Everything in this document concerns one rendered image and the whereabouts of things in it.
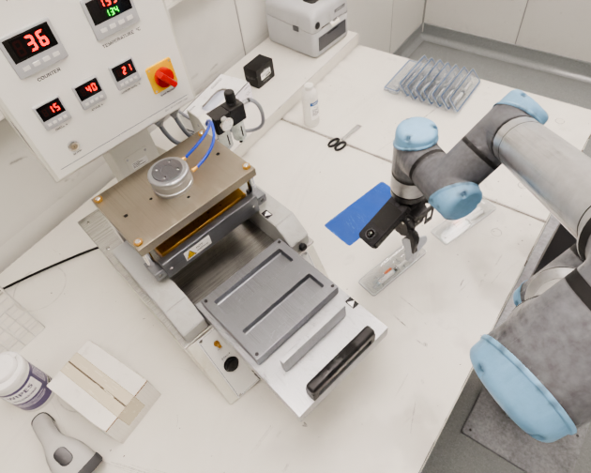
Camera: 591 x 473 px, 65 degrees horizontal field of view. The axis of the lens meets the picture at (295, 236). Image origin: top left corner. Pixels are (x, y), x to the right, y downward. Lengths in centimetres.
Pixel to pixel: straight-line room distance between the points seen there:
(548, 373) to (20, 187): 129
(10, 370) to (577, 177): 103
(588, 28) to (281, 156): 211
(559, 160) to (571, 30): 254
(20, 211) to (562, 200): 129
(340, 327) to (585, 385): 46
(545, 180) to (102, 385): 88
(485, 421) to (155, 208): 137
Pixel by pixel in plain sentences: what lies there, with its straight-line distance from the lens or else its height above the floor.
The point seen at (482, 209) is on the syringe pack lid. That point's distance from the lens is 130.
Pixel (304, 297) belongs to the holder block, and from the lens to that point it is 87.
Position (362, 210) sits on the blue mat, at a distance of 129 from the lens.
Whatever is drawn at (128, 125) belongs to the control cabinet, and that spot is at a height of 118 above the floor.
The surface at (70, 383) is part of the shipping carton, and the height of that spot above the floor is 84.
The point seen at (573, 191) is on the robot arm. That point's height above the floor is 133.
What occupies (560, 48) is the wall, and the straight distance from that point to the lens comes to 322.
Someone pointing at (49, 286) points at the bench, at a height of 75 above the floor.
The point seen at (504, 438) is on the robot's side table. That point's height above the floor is 1.
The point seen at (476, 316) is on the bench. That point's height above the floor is 75.
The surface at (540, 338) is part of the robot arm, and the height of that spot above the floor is 132.
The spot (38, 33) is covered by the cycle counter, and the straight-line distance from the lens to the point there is 86.
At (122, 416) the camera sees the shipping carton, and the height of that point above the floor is 83.
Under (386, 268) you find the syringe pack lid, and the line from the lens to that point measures 115.
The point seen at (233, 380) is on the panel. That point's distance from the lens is 102.
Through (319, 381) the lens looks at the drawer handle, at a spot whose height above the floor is 101.
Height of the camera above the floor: 174
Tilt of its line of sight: 53 degrees down
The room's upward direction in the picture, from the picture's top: 9 degrees counter-clockwise
